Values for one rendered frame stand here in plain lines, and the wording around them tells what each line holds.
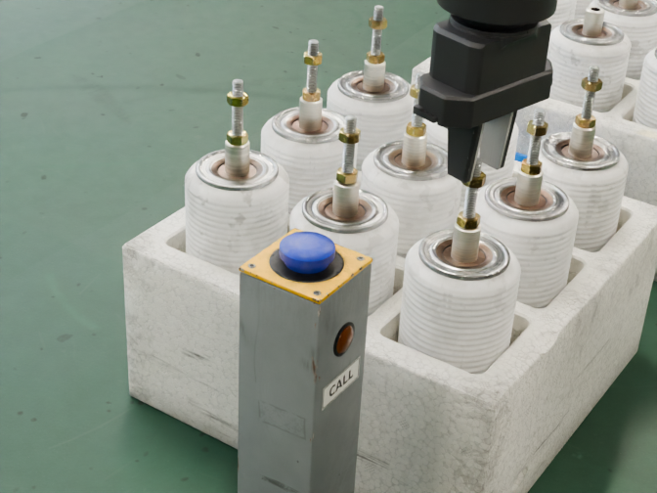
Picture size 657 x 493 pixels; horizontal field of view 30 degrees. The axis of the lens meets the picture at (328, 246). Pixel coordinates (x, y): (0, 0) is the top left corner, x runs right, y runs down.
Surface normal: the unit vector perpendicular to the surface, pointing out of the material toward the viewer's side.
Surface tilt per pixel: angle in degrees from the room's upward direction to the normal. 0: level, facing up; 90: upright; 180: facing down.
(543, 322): 0
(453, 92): 0
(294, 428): 90
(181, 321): 90
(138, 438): 0
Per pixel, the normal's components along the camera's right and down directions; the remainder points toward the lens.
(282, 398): -0.55, 0.42
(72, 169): 0.04, -0.85
